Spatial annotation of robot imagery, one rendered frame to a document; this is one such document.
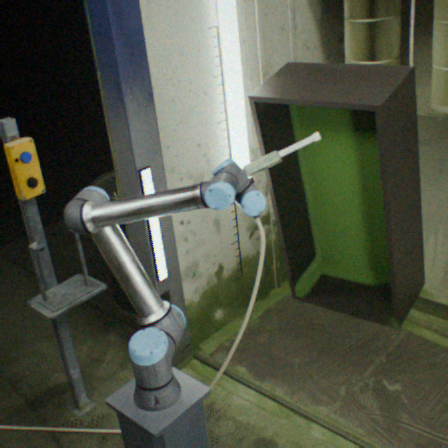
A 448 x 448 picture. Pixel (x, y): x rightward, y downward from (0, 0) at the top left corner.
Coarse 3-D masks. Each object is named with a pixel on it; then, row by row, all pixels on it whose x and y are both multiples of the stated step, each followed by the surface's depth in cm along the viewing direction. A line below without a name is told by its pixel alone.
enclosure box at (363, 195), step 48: (288, 96) 246; (336, 96) 236; (384, 96) 227; (288, 144) 290; (336, 144) 289; (384, 144) 231; (288, 192) 299; (336, 192) 307; (384, 192) 244; (288, 240) 308; (336, 240) 328; (384, 240) 308; (336, 288) 321; (384, 288) 313
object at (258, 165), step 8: (312, 136) 237; (296, 144) 237; (304, 144) 237; (272, 152) 238; (280, 152) 238; (288, 152) 238; (256, 160) 237; (264, 160) 236; (272, 160) 237; (280, 160) 238; (248, 168) 237; (256, 168) 237; (264, 168) 237; (248, 176) 239; (256, 216) 242
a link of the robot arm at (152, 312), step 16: (80, 192) 225; (96, 192) 225; (96, 240) 227; (112, 240) 227; (112, 256) 228; (128, 256) 231; (128, 272) 231; (144, 272) 237; (128, 288) 234; (144, 288) 235; (144, 304) 236; (160, 304) 240; (144, 320) 238; (160, 320) 237; (176, 320) 243; (176, 336) 239
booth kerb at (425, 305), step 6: (420, 300) 363; (426, 300) 360; (432, 300) 357; (414, 306) 367; (420, 306) 364; (426, 306) 361; (432, 306) 359; (438, 306) 356; (444, 306) 353; (426, 312) 363; (432, 312) 360; (438, 312) 357; (444, 312) 354; (444, 318) 356
